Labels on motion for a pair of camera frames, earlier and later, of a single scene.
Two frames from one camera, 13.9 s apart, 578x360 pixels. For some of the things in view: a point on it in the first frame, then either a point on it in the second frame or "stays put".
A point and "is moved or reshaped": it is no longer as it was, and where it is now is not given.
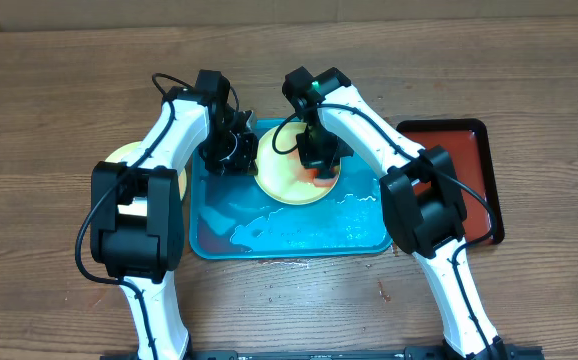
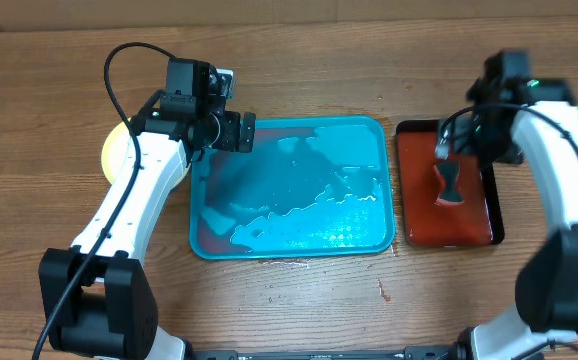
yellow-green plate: x=276 y=173 -> x=115 y=149
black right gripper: x=317 y=160 -> x=462 y=129
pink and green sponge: x=312 y=175 is moved or reshaped
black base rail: x=437 y=353 stays put
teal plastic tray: x=232 y=218 stays put
